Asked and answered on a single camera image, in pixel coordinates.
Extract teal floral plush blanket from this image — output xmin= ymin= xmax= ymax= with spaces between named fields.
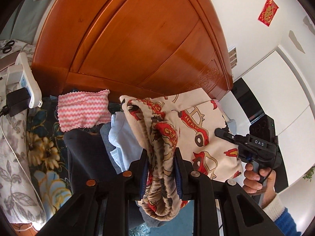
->
xmin=25 ymin=95 xmax=198 ymax=236

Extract orange wooden headboard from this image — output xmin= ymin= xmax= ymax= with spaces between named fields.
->
xmin=31 ymin=0 xmax=233 ymax=102

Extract dark navy folded garment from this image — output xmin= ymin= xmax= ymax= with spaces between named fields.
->
xmin=63 ymin=123 xmax=148 ymax=229

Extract person right hand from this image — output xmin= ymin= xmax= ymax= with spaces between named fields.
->
xmin=243 ymin=163 xmax=277 ymax=208

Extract blue white sleeve forearm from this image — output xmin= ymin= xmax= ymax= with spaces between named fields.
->
xmin=263 ymin=194 xmax=302 ymax=236

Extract red fu wall sticker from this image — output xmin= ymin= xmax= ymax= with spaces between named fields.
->
xmin=258 ymin=0 xmax=279 ymax=27

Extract pink white zigzag towel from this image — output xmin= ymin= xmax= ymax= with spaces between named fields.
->
xmin=57 ymin=89 xmax=111 ymax=132

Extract white power strip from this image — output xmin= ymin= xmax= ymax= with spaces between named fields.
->
xmin=6 ymin=52 xmax=43 ymax=109

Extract black power adapter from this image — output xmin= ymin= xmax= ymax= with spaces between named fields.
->
xmin=6 ymin=87 xmax=31 ymax=117

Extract cream cartoon print garment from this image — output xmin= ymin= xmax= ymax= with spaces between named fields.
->
xmin=120 ymin=88 xmax=243 ymax=222

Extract white glossy wardrobe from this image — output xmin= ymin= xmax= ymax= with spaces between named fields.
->
xmin=220 ymin=51 xmax=314 ymax=192

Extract grey leaf print sheet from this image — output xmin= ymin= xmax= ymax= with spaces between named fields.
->
xmin=0 ymin=38 xmax=48 ymax=231

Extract black scissors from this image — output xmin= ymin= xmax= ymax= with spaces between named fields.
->
xmin=1 ymin=40 xmax=15 ymax=54

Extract light blue folded garment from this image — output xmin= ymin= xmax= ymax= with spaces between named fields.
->
xmin=108 ymin=112 xmax=143 ymax=173

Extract wall switch panel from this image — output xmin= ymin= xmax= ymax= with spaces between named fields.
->
xmin=228 ymin=46 xmax=238 ymax=69

